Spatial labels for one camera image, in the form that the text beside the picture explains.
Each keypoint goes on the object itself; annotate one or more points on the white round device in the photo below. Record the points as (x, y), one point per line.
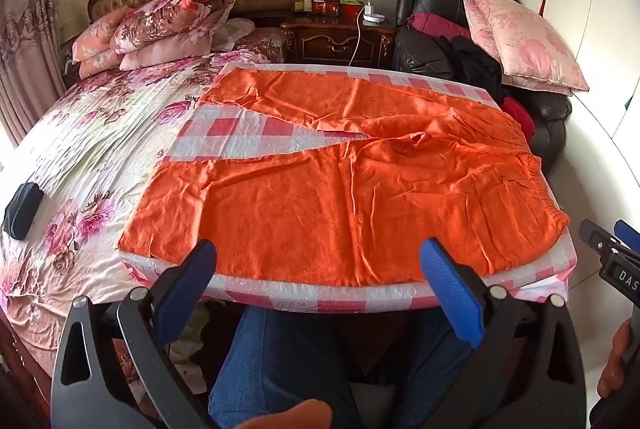
(374, 17)

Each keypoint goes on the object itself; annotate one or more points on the large pink satin pillow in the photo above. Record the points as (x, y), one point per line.
(525, 39)

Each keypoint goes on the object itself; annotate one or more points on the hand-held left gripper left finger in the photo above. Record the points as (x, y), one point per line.
(192, 269)

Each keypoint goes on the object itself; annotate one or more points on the orange pants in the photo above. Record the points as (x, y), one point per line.
(350, 189)

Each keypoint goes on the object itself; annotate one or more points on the red patterned pillow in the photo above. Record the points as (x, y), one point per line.
(260, 44)

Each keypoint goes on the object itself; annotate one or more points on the person's leg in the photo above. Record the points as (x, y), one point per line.
(280, 359)
(410, 359)

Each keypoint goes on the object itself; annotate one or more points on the pink white checked tablecloth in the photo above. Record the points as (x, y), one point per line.
(225, 134)

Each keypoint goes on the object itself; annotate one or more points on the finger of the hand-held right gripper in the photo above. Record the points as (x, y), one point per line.
(597, 239)
(629, 234)

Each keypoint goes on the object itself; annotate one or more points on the black clothes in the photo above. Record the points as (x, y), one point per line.
(475, 64)

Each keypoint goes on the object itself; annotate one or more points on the person's right hand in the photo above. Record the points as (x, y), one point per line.
(622, 359)

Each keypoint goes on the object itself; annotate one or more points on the orange blurred object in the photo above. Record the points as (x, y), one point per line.
(295, 415)

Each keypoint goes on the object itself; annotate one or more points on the white wardrobe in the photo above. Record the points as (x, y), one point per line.
(590, 9)

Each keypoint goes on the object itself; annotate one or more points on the maroon cloth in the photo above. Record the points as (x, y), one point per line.
(440, 25)

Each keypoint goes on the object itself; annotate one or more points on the bed with floral sheet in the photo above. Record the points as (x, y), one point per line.
(100, 134)

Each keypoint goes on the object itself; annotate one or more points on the pink floral pillow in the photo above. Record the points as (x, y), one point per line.
(95, 39)

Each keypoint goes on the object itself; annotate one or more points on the black pouch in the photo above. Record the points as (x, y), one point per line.
(22, 209)

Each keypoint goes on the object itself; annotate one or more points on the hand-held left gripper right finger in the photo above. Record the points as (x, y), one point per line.
(450, 289)

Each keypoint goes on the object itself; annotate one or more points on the dark wooden nightstand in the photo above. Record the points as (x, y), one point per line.
(330, 44)

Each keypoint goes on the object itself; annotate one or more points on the person's right leg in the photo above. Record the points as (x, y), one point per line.
(410, 359)

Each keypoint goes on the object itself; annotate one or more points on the patterned curtain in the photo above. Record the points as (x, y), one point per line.
(25, 59)

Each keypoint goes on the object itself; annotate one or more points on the yellow green bottle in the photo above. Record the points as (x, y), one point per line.
(301, 3)

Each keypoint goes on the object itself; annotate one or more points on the red cushion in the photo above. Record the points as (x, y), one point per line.
(517, 116)

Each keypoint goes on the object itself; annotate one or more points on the black leather armchair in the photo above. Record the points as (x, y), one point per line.
(425, 54)

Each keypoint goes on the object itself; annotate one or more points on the person's left leg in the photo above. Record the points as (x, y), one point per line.
(280, 359)

